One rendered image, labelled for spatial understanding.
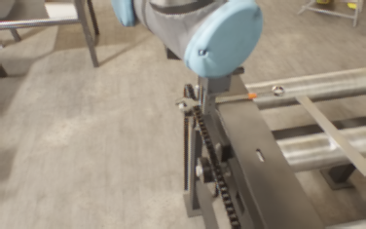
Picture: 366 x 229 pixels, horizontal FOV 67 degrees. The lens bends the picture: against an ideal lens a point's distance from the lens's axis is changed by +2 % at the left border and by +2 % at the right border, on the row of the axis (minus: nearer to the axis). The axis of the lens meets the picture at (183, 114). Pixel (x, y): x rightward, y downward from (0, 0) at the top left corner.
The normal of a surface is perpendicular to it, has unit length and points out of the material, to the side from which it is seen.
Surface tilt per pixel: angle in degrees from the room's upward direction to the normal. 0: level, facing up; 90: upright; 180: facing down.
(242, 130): 0
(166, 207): 0
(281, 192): 0
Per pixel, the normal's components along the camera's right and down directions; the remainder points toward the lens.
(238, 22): 0.55, 0.65
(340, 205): 0.00, -0.70
